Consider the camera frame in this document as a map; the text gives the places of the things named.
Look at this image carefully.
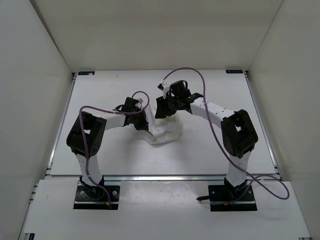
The wrist white camera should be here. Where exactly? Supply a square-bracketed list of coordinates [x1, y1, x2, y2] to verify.
[135, 98, 144, 109]
[157, 80, 171, 99]

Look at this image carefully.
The blue corner label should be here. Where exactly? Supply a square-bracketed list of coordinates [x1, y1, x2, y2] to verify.
[225, 69, 243, 74]
[77, 71, 95, 76]

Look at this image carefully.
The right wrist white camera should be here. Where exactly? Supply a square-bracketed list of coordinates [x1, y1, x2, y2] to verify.
[157, 80, 171, 99]

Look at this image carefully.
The right blue corner label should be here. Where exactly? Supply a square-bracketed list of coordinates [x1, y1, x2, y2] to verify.
[225, 69, 243, 74]

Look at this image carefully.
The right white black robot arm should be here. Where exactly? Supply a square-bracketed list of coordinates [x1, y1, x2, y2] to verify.
[155, 80, 258, 200]

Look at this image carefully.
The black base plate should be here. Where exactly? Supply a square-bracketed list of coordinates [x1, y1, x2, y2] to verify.
[73, 182, 121, 211]
[196, 185, 258, 212]

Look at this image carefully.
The left blue corner label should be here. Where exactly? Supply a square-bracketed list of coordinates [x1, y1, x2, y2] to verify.
[77, 71, 95, 76]

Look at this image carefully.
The aluminium front rail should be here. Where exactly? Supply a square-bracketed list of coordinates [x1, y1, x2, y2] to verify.
[44, 174, 283, 183]

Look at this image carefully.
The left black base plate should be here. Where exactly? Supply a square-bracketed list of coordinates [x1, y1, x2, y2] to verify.
[73, 182, 121, 211]

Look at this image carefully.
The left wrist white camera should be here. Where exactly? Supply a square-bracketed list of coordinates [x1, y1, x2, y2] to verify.
[135, 98, 144, 109]

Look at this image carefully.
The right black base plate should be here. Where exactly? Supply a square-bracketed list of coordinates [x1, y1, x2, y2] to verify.
[196, 185, 258, 212]

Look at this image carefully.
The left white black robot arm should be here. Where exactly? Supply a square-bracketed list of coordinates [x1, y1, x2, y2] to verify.
[66, 97, 149, 203]

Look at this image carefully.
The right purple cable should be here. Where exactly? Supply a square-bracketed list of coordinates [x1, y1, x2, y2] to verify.
[162, 67, 291, 201]

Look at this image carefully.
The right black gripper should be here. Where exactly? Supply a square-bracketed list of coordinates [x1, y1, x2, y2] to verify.
[156, 94, 181, 119]

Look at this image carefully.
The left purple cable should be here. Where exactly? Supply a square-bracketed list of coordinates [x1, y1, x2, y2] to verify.
[78, 90, 151, 196]

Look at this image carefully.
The purple cable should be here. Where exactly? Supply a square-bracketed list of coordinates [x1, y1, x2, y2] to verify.
[78, 90, 151, 196]
[162, 67, 291, 201]

